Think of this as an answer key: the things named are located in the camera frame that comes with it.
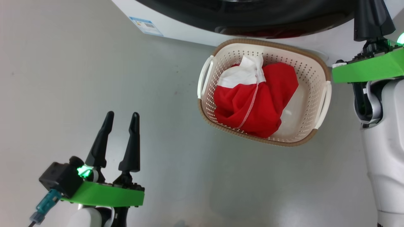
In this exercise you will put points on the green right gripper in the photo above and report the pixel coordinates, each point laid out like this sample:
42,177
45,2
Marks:
369,67

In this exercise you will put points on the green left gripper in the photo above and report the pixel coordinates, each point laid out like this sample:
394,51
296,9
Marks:
107,195

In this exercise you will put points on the red and white garment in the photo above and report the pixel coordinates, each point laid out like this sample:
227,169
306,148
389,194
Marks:
262,101

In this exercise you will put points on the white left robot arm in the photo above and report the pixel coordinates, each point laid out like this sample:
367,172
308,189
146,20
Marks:
88,217

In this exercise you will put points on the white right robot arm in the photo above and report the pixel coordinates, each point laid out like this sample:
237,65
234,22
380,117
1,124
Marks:
388,142

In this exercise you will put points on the cream basket with brown rim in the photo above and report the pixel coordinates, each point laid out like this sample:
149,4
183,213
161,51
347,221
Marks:
309,82

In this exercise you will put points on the white front-load washing machine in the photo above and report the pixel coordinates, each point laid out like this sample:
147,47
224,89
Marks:
195,31

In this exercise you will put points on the blue energy label sticker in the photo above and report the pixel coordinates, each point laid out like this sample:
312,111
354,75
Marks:
146,26

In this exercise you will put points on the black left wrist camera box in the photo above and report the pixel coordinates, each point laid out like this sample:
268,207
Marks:
60,176

